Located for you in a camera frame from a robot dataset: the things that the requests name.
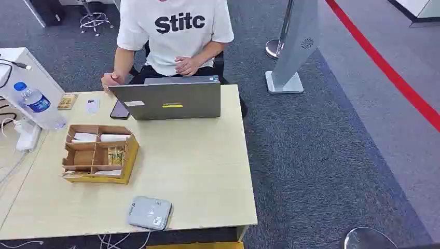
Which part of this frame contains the white card stack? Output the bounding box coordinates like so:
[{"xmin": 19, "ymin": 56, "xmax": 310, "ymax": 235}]
[
  {"xmin": 94, "ymin": 169, "xmax": 123, "ymax": 177},
  {"xmin": 99, "ymin": 133, "xmax": 132, "ymax": 143},
  {"xmin": 71, "ymin": 132, "xmax": 99, "ymax": 144}
]

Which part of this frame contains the person's left hand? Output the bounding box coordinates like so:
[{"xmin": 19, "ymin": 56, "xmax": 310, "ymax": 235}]
[{"xmin": 174, "ymin": 56, "xmax": 204, "ymax": 77}]

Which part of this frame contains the white card with dark mark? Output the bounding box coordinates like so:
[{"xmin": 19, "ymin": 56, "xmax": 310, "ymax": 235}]
[{"xmin": 85, "ymin": 98, "xmax": 101, "ymax": 115}]

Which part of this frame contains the black cabinet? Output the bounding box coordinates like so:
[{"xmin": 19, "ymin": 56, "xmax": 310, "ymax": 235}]
[{"xmin": 23, "ymin": 0, "xmax": 67, "ymax": 29}]

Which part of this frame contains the person's right hand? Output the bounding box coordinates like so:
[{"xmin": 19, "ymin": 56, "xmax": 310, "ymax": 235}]
[{"xmin": 100, "ymin": 72, "xmax": 126, "ymax": 94}]

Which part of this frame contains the grey kiosk stand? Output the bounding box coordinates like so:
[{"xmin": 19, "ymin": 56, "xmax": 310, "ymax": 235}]
[{"xmin": 265, "ymin": 0, "xmax": 320, "ymax": 95}]

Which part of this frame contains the white cable bundle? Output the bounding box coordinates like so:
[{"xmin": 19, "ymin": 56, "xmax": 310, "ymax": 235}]
[{"xmin": 98, "ymin": 231, "xmax": 152, "ymax": 249}]

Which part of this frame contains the clear water bottle blue cap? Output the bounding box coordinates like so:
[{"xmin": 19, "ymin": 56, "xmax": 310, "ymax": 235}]
[{"xmin": 13, "ymin": 81, "xmax": 68, "ymax": 131}]

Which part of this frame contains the wooden compartment card box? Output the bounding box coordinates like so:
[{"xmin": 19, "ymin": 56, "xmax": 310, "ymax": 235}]
[{"xmin": 61, "ymin": 124, "xmax": 141, "ymax": 186}]

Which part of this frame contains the grey square card reader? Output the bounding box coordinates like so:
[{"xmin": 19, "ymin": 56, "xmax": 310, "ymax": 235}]
[{"xmin": 126, "ymin": 195, "xmax": 173, "ymax": 231}]

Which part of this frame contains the white equipment cabinet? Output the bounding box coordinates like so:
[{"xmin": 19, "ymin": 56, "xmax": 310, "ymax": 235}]
[{"xmin": 0, "ymin": 47, "xmax": 66, "ymax": 114}]

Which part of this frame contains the white counter with dark base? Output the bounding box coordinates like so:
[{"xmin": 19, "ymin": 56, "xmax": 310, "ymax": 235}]
[{"xmin": 388, "ymin": 0, "xmax": 440, "ymax": 29}]

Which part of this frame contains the black cable with plug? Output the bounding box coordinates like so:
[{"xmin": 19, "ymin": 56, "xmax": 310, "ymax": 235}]
[{"xmin": 0, "ymin": 59, "xmax": 34, "ymax": 90}]

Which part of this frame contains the printed card stack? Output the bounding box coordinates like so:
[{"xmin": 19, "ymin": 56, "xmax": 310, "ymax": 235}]
[{"xmin": 62, "ymin": 170, "xmax": 91, "ymax": 178}]

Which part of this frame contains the grey laptop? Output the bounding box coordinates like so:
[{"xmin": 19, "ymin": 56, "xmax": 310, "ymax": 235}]
[{"xmin": 108, "ymin": 75, "xmax": 222, "ymax": 121}]

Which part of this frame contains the white power strip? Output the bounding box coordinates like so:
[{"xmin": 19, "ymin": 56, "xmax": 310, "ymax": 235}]
[{"xmin": 15, "ymin": 118, "xmax": 42, "ymax": 153}]

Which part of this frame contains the yellow board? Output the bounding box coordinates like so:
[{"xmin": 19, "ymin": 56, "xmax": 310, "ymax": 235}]
[{"xmin": 146, "ymin": 241, "xmax": 245, "ymax": 249}]

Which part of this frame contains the dark smartphone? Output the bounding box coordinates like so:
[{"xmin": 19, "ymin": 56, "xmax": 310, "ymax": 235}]
[{"xmin": 109, "ymin": 100, "xmax": 131, "ymax": 120}]

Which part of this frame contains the person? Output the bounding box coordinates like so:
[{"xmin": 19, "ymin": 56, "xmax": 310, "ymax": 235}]
[{"xmin": 100, "ymin": 0, "xmax": 235, "ymax": 93}]

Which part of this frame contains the golden printed card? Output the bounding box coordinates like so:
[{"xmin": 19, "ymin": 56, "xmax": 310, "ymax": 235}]
[{"xmin": 107, "ymin": 146, "xmax": 126, "ymax": 167}]

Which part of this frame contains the round chrome base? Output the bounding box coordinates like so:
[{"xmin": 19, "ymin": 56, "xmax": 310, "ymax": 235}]
[{"xmin": 344, "ymin": 226, "xmax": 399, "ymax": 249}]

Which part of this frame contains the chrome stool base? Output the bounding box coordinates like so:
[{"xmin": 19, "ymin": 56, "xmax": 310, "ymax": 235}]
[{"xmin": 78, "ymin": 0, "xmax": 115, "ymax": 37}]

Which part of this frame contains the chrome stanchion post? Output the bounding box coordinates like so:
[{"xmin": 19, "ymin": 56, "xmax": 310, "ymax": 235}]
[{"xmin": 265, "ymin": 0, "xmax": 296, "ymax": 60}]

